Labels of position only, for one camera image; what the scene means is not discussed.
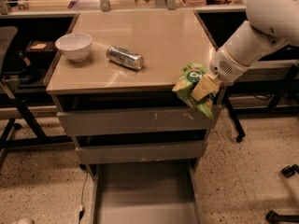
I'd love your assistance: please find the black table leg with caster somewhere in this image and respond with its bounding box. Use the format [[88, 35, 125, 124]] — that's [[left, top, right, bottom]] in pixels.
[[223, 95, 246, 143]]

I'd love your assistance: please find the silver drink can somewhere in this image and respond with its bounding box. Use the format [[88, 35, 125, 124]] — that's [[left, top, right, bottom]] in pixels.
[[106, 46, 144, 70]]

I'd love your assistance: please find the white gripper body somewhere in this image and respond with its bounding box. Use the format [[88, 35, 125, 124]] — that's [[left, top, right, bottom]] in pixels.
[[208, 45, 250, 83]]

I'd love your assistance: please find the grey top drawer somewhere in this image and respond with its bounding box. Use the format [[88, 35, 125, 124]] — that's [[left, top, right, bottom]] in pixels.
[[58, 105, 221, 136]]

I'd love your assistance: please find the grey open bottom drawer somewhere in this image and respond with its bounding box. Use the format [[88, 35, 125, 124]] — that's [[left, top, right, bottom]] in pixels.
[[89, 159, 206, 224]]

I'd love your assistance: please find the black chair base leg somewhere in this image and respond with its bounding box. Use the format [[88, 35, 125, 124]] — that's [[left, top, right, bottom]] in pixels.
[[265, 210, 299, 224]]

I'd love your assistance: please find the grey drawer cabinet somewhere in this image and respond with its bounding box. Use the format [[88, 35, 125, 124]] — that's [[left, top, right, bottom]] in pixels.
[[47, 9, 223, 175]]

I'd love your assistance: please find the white ceramic bowl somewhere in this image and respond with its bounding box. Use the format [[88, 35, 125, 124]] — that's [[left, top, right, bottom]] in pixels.
[[55, 33, 93, 62]]

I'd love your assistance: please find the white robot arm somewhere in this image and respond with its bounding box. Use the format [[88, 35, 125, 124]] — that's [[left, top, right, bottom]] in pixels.
[[192, 0, 299, 101]]

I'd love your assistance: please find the grey middle drawer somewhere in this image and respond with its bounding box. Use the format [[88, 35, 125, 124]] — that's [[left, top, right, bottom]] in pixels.
[[76, 141, 207, 164]]

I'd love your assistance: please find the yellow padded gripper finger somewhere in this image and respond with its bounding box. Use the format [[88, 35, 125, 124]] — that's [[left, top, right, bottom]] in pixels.
[[192, 73, 220, 102]]

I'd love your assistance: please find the black cable on floor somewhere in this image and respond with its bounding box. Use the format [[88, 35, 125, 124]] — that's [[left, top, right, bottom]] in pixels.
[[78, 171, 90, 224]]

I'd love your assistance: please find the green rice chip bag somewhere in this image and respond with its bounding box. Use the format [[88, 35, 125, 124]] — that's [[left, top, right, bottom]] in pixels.
[[172, 63, 216, 119]]

